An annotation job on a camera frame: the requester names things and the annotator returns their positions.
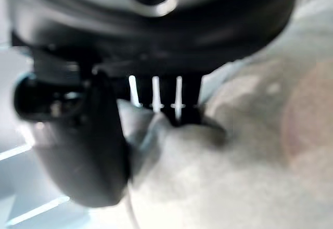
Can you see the light grey fabric cushion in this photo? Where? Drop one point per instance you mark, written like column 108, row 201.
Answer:
column 221, row 166

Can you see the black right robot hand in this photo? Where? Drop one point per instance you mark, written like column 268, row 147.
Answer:
column 109, row 44

